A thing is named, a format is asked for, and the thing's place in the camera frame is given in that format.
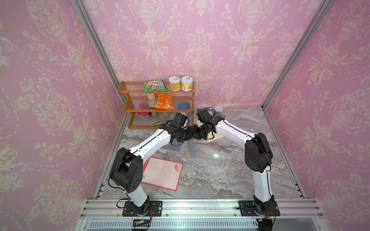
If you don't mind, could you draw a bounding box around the teal blue envelope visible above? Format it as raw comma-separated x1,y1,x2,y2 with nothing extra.
187,139,196,158

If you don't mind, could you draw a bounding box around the dark grey envelope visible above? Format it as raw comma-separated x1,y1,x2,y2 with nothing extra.
161,143,182,152

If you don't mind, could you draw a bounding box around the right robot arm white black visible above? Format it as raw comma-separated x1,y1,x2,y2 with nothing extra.
192,109,280,218

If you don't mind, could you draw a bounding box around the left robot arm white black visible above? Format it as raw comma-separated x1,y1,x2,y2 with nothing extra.
108,113,192,216

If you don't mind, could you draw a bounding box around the purple snack bag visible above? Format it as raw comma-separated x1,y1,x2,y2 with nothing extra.
197,107,214,115

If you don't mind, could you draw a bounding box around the blue lid cup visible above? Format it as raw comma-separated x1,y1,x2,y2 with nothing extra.
177,102,192,112

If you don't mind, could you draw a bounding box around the green instant noodle cup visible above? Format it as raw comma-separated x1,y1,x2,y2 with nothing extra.
214,105,224,116

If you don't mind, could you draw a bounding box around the orange snack bag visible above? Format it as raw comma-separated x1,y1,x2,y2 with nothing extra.
154,93,174,110

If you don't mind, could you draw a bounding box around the beige bottle on shelf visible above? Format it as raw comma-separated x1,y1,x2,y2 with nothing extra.
147,92,157,108

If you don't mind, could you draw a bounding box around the wooden three-tier shelf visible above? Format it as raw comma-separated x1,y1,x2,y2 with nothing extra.
118,81,196,129

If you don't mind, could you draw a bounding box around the pink item on shelf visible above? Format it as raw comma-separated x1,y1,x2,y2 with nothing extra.
136,103,151,117

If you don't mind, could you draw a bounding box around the right yellow can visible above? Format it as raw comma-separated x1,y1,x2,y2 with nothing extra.
181,76,193,91

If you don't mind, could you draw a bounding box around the yellow can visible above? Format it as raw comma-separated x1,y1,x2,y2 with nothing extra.
181,76,193,91
169,76,181,91

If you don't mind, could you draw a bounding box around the left yellow can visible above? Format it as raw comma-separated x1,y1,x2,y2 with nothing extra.
169,76,181,91

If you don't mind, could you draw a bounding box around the green snack bag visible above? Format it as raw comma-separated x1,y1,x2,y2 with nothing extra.
143,80,168,94

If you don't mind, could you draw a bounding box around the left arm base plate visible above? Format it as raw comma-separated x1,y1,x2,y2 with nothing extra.
122,200,163,217

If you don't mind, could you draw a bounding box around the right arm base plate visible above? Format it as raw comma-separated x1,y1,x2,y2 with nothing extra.
236,200,281,217

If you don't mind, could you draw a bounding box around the aluminium front rail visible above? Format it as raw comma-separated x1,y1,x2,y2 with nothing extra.
81,198,324,219

